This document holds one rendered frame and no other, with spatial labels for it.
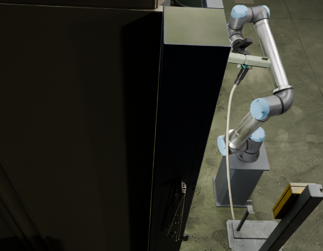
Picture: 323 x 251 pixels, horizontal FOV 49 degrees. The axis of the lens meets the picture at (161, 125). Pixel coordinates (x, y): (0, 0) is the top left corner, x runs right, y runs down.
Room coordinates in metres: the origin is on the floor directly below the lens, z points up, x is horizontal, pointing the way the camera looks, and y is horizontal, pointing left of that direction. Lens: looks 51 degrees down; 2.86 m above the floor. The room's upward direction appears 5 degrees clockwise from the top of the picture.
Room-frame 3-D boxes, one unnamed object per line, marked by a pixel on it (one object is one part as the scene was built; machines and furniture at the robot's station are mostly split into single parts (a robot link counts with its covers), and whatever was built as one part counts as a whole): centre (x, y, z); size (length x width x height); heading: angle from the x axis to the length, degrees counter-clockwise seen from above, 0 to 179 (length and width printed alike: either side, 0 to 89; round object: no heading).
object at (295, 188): (0.79, -0.64, 1.42); 0.12 x 0.06 x 0.26; 94
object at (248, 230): (0.89, -0.63, 0.95); 0.26 x 0.15 x 0.32; 94
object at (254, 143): (1.62, -0.68, 0.83); 0.17 x 0.15 x 0.18; 111
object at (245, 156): (1.62, -0.69, 0.69); 0.19 x 0.19 x 0.10
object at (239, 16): (1.86, -0.41, 1.67); 0.12 x 0.09 x 0.12; 111
